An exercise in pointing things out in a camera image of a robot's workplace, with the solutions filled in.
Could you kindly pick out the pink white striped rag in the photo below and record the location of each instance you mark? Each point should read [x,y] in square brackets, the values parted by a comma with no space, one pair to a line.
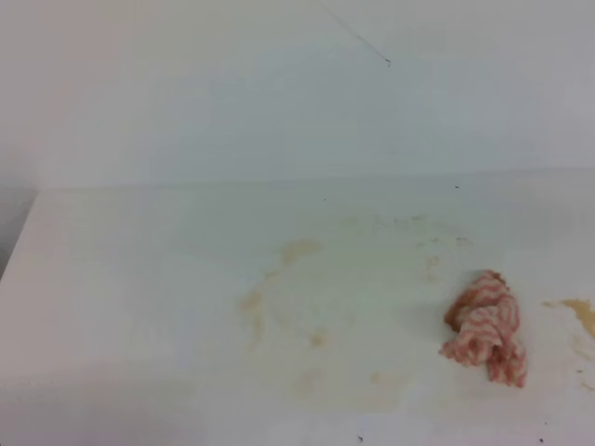
[486,321]

